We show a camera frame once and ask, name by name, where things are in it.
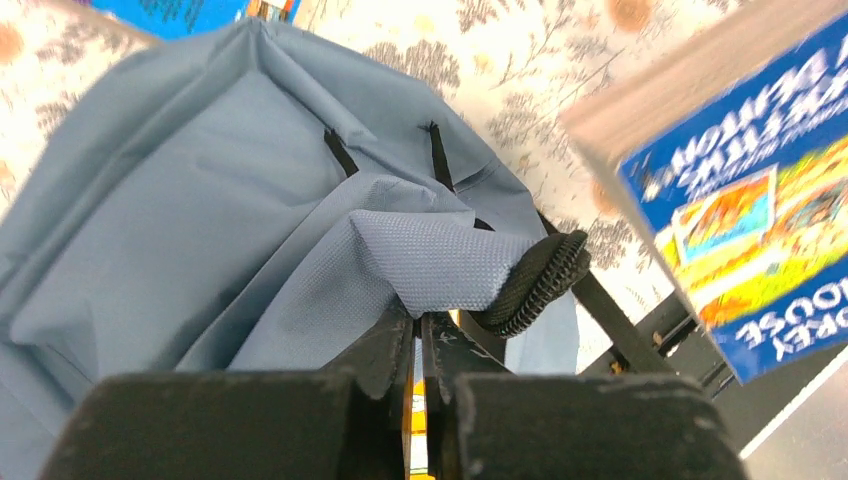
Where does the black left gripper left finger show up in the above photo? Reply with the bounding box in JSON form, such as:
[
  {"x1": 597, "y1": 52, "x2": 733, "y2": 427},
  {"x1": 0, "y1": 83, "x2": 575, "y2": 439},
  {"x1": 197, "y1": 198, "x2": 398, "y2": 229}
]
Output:
[{"x1": 41, "y1": 302, "x2": 414, "y2": 479}]

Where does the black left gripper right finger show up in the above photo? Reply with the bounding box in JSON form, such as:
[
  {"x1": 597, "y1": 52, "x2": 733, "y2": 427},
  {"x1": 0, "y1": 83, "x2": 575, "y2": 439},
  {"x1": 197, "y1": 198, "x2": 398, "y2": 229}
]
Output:
[{"x1": 420, "y1": 313, "x2": 747, "y2": 479}]

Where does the blue student backpack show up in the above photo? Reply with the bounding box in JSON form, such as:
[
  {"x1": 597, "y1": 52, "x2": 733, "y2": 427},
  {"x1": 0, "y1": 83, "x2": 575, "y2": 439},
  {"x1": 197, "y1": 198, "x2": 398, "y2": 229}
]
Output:
[{"x1": 1, "y1": 20, "x2": 588, "y2": 479}]

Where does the blue treehouse book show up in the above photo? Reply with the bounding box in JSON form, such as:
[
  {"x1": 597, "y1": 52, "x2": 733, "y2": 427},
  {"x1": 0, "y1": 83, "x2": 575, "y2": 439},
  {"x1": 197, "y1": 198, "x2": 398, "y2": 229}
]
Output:
[{"x1": 562, "y1": 1, "x2": 847, "y2": 383}]

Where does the blue round package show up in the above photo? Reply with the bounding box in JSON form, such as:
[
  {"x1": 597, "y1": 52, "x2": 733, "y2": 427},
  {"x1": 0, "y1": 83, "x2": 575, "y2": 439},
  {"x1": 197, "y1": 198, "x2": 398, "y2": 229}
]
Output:
[{"x1": 85, "y1": 0, "x2": 301, "y2": 40}]

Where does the floral tablecloth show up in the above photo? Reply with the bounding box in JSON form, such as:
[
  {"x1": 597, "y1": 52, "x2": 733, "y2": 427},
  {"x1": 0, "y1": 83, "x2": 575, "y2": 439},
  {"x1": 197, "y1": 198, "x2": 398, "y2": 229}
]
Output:
[{"x1": 0, "y1": 0, "x2": 757, "y2": 372}]

